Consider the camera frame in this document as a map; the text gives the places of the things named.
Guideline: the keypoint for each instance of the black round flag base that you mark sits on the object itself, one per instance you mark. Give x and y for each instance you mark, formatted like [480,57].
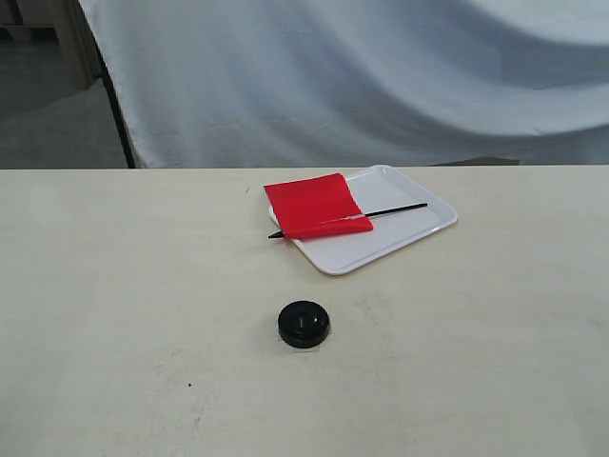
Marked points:
[303,324]

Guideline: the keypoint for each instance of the black backdrop stand pole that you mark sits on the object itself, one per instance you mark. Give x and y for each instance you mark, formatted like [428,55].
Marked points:
[116,112]

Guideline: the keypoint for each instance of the white backdrop cloth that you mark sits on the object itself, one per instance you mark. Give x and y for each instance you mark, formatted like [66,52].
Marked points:
[218,84]

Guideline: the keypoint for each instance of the wooden furniture in background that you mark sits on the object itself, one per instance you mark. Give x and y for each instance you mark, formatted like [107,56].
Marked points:
[22,18]

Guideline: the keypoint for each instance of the red flag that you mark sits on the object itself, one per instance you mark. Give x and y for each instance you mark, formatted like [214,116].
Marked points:
[321,207]

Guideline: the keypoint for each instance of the white rectangular plastic tray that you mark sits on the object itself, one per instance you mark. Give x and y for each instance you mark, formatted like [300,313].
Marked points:
[375,188]

